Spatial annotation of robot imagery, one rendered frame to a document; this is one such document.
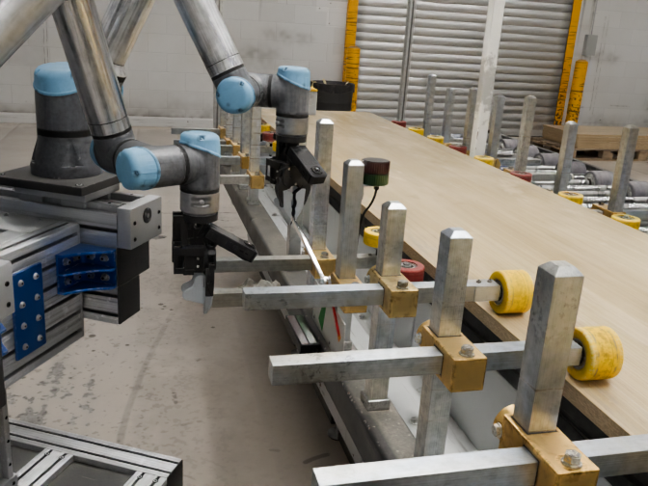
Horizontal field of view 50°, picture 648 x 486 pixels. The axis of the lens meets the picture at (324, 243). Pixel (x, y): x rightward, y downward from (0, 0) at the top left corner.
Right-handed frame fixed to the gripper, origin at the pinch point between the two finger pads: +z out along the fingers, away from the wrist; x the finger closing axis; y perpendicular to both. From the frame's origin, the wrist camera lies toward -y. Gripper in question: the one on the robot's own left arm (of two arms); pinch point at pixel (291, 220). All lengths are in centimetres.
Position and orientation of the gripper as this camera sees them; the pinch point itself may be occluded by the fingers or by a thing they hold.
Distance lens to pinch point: 166.0
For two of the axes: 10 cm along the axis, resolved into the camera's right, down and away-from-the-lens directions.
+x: -8.2, 1.2, -5.6
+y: -5.7, -2.8, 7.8
